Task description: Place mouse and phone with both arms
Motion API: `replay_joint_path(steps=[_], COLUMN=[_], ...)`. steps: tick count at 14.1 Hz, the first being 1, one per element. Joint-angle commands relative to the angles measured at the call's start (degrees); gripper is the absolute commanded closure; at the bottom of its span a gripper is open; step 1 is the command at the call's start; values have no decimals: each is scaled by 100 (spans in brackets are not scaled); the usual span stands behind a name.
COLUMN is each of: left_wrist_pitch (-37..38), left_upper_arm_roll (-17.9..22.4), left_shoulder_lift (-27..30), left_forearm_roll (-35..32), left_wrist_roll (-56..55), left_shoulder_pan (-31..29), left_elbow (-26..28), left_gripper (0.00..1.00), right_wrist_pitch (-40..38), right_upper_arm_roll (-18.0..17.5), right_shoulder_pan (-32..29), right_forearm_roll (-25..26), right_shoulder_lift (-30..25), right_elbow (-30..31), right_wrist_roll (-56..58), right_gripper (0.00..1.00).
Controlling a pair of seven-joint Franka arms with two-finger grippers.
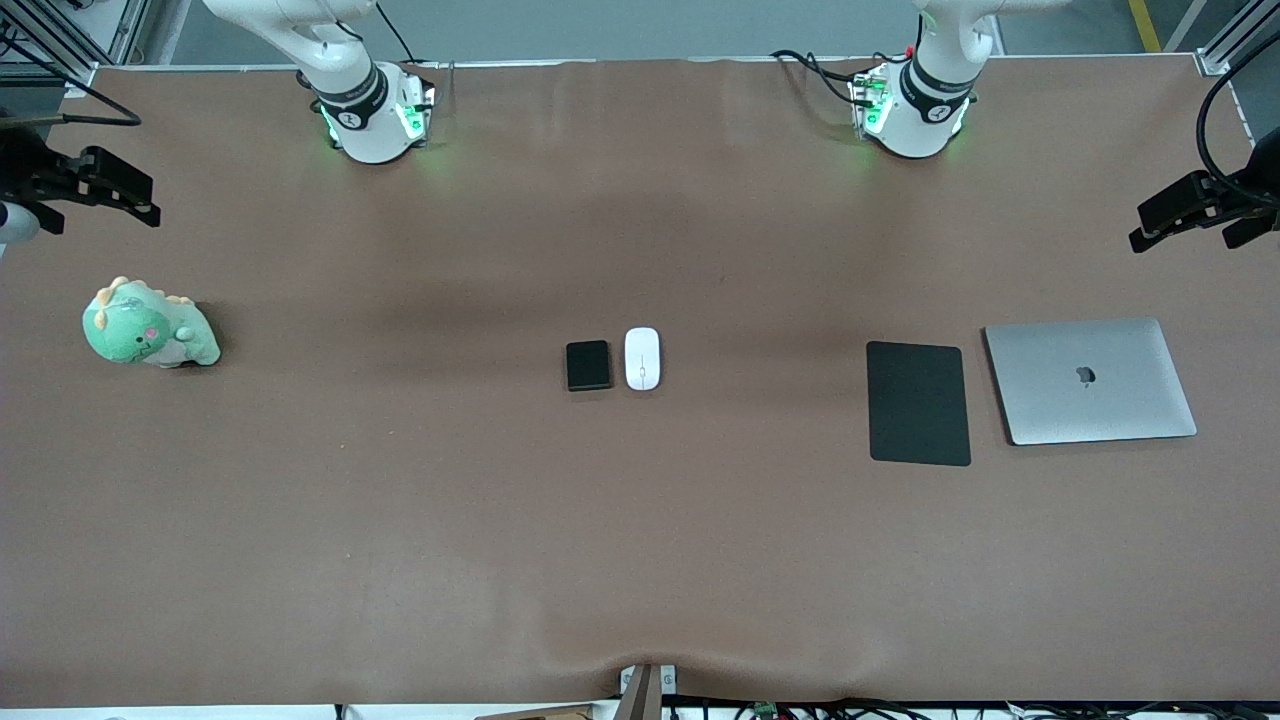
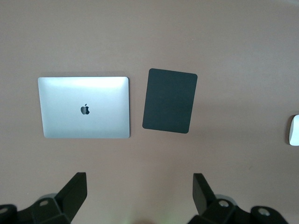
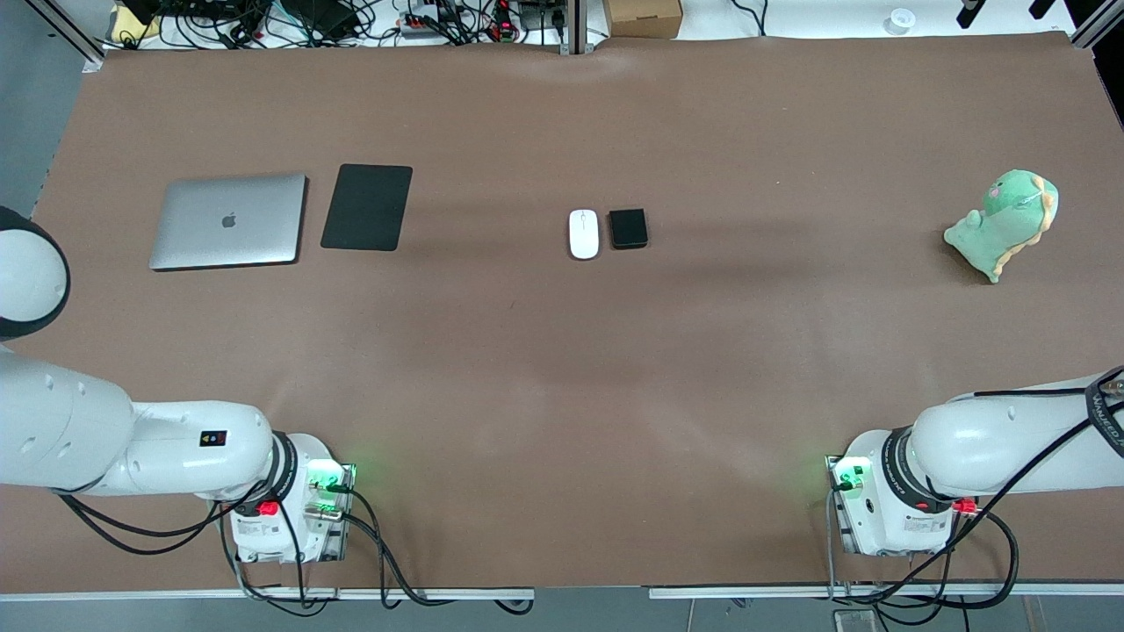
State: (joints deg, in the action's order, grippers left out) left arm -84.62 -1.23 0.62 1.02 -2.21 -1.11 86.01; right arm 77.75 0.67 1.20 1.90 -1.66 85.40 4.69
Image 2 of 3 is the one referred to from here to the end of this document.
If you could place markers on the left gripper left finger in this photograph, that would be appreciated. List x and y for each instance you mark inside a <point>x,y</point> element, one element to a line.
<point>70,193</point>

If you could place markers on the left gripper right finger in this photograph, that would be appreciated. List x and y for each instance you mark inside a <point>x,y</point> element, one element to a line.
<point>203,193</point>

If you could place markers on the white computer mouse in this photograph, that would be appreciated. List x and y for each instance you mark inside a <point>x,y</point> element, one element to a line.
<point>294,130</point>

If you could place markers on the black mouse pad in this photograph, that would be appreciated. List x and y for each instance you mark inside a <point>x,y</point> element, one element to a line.
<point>168,100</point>

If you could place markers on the silver closed laptop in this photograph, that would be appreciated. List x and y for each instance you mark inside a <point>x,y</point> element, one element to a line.
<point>70,112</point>

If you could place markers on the brown table cover mat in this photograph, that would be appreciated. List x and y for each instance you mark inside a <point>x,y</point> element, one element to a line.
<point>149,35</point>

